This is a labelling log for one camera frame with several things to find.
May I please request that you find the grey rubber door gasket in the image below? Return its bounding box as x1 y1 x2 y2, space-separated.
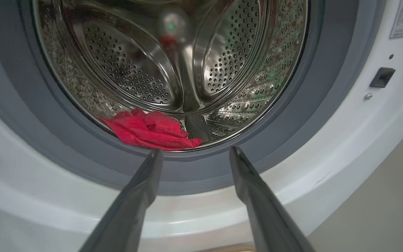
0 0 387 196

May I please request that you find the stainless steel washer drum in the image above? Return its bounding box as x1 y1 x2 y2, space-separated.
32 0 309 153

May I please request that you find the small red cloth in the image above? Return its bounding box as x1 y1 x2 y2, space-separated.
97 108 203 152

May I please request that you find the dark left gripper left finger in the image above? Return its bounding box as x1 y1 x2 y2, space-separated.
78 149 164 252

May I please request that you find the white front-load washing machine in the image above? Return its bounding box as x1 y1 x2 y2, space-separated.
0 0 403 252

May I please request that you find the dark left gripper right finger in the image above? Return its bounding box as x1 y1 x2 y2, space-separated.
229 146 316 252

